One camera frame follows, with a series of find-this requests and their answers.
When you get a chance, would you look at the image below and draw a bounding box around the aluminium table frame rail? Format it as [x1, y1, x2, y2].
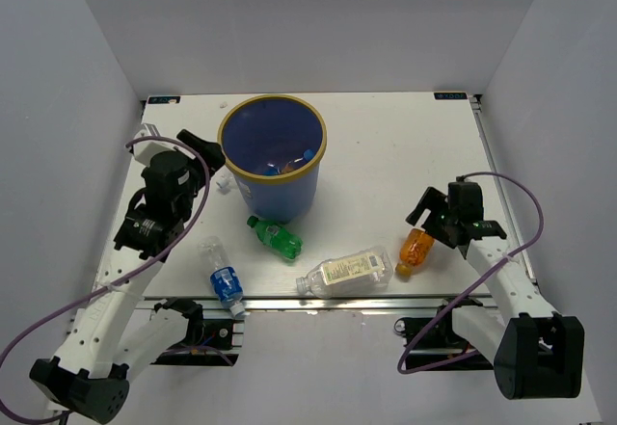
[67, 92, 550, 318]

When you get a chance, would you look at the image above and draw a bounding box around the blue label water bottle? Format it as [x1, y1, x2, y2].
[263, 149, 314, 176]

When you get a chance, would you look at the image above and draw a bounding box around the clear bottle white cap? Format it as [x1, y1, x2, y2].
[215, 173, 237, 195]

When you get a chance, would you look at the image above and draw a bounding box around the large clear labelled bottle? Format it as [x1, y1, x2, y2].
[296, 246, 394, 300]

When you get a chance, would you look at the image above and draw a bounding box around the green plastic bottle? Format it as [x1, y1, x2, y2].
[247, 216, 303, 261]

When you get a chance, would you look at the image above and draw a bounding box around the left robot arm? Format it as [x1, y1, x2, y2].
[30, 130, 226, 424]

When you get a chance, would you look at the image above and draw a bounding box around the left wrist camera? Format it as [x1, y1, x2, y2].
[129, 123, 177, 167]

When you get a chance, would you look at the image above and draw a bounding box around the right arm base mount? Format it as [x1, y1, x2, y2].
[394, 298, 493, 374]

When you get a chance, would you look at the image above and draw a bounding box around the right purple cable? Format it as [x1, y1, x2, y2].
[396, 172, 547, 374]

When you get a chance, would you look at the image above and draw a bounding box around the purple cable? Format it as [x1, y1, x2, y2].
[396, 172, 547, 374]
[0, 136, 213, 421]

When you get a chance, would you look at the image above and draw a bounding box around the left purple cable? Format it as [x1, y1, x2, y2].
[0, 136, 213, 421]

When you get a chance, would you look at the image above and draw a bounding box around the blue label bottle near edge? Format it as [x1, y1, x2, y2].
[199, 236, 246, 319]

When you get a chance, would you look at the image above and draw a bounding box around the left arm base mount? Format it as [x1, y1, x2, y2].
[150, 298, 244, 367]

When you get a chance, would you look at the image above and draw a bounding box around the blue plastic bin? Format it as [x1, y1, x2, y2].
[218, 94, 327, 223]

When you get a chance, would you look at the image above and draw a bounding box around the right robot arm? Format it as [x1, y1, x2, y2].
[397, 174, 584, 400]

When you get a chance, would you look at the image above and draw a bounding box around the orange patterned bottle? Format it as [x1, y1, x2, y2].
[395, 228, 435, 279]

